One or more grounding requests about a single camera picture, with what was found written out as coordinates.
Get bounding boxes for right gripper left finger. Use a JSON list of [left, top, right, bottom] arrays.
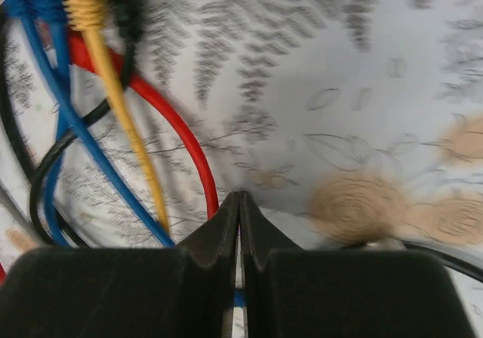
[[1, 192, 239, 337]]

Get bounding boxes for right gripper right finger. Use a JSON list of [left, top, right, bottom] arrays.
[[239, 192, 478, 337]]

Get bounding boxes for red ethernet cable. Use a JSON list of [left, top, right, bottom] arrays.
[[67, 35, 220, 220]]

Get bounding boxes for black ethernet cable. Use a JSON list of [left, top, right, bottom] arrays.
[[29, 0, 144, 247]]

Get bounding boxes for yellow ethernet cable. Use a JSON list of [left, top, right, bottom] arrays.
[[54, 0, 170, 230]]

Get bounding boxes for blue ethernet cable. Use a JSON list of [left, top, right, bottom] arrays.
[[0, 0, 177, 248]]

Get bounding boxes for floral table mat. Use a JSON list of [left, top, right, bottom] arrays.
[[0, 0, 483, 338]]

